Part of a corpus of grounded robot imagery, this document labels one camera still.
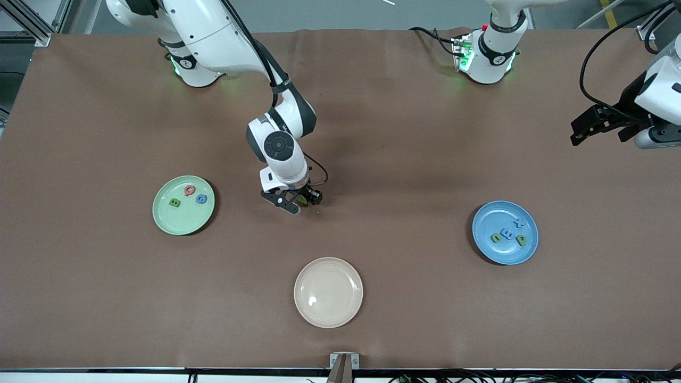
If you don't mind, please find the brown table cover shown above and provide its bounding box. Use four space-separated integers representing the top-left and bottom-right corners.
0 28 681 370

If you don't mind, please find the green plate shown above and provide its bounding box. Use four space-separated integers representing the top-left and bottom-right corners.
152 175 216 236

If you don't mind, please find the beige plate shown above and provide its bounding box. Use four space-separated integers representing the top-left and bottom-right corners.
294 257 364 329

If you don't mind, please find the metal base connector plate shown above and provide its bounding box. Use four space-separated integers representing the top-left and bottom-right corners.
452 33 475 73

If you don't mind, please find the blue plate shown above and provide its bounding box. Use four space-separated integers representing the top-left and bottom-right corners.
472 200 539 266

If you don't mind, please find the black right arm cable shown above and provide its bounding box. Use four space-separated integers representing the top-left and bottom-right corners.
302 152 329 188

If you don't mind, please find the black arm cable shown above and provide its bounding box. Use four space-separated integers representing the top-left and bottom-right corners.
302 152 329 188
580 0 672 118

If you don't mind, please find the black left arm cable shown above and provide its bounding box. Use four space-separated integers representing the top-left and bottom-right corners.
580 0 672 118

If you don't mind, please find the aluminium frame post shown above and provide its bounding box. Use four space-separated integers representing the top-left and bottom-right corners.
0 0 72 47
636 0 681 40

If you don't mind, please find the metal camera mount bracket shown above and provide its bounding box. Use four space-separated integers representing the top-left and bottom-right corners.
327 352 360 383

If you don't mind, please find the black base power cable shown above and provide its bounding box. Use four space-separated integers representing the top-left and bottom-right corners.
409 26 458 56

